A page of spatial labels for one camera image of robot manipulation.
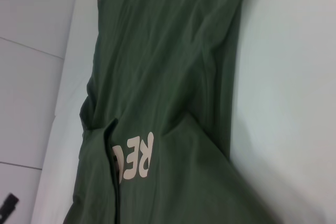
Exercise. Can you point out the dark green FREE! t-shirt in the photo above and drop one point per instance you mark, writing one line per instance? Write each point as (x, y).
(162, 77)

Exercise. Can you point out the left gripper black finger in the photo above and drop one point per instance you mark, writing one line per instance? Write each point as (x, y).
(10, 203)

